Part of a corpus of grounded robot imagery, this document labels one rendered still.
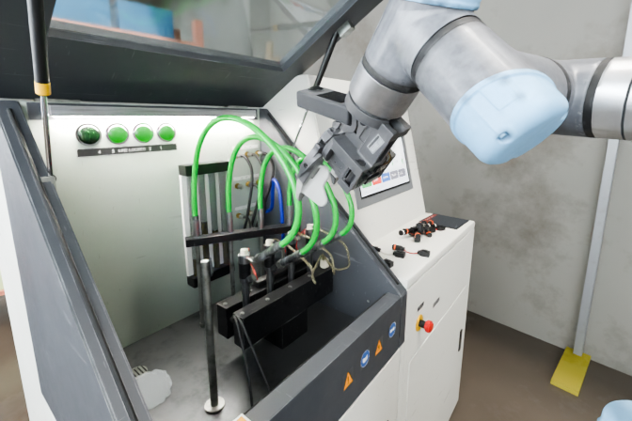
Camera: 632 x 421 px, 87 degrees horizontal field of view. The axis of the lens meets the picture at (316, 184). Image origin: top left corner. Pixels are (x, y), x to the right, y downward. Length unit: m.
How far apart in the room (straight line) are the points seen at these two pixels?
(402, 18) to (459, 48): 0.06
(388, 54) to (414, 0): 0.05
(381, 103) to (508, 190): 2.20
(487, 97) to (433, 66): 0.06
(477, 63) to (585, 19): 2.20
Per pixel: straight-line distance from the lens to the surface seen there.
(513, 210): 2.55
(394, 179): 1.41
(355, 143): 0.44
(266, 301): 0.87
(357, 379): 0.87
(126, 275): 1.01
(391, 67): 0.36
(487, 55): 0.31
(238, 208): 1.14
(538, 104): 0.29
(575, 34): 2.49
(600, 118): 0.40
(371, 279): 0.99
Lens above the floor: 1.41
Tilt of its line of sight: 11 degrees down
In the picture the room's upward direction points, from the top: straight up
